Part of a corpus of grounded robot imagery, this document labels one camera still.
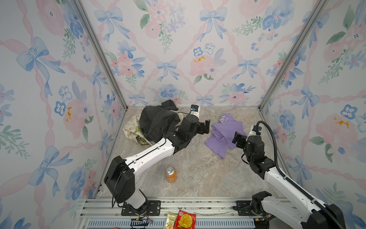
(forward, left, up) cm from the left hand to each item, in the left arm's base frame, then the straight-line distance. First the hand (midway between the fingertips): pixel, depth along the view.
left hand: (203, 118), depth 76 cm
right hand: (-3, -24, -10) cm, 26 cm away
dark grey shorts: (+13, +30, -19) cm, 38 cm away
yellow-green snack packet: (-43, +17, -26) cm, 53 cm away
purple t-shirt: (+5, -16, -23) cm, 28 cm away
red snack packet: (-43, +9, -26) cm, 51 cm away
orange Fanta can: (-24, +17, -18) cm, 34 cm away
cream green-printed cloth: (+8, +46, -20) cm, 51 cm away
